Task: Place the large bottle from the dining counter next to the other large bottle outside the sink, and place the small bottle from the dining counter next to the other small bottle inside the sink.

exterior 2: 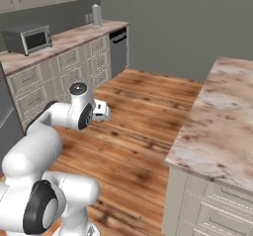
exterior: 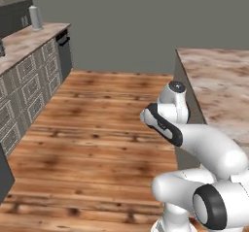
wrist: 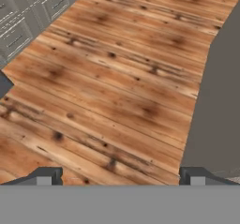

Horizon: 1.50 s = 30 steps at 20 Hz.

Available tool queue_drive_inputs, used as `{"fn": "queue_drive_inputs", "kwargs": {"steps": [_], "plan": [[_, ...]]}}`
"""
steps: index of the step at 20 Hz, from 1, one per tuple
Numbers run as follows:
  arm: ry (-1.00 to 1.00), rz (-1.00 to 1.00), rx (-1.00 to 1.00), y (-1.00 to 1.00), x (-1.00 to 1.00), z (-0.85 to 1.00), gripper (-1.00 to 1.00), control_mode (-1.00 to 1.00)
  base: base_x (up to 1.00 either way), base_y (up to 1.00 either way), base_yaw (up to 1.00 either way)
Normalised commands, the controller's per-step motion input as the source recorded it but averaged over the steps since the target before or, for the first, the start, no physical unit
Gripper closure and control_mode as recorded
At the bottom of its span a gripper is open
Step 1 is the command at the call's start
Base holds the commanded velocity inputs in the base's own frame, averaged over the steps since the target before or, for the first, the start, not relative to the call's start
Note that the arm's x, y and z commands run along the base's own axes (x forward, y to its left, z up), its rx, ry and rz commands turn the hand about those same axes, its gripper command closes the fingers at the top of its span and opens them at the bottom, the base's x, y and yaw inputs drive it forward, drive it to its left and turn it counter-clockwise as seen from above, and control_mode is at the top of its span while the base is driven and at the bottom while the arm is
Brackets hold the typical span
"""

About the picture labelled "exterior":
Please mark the grey cylindrical canister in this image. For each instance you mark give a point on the grey cylindrical canister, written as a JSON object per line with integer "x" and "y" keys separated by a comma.
{"x": 35, "y": 17}

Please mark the grey dining counter base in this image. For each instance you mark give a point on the grey dining counter base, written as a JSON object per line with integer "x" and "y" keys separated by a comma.
{"x": 184, "y": 90}

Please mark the dark small countertop object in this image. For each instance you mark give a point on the dark small countertop object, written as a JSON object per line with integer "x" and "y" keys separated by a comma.
{"x": 1, "y": 48}

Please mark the dark grey tall appliance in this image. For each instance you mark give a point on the dark grey tall appliance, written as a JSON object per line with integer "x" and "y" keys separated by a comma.
{"x": 5, "y": 177}

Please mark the black dishwasher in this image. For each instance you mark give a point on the black dishwasher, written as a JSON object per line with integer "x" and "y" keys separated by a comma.
{"x": 64, "y": 56}

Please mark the grey panelled base cupboards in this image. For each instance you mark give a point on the grey panelled base cupboards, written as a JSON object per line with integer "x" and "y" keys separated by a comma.
{"x": 29, "y": 87}

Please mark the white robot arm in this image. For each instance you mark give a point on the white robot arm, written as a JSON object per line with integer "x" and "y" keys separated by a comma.
{"x": 210, "y": 145}

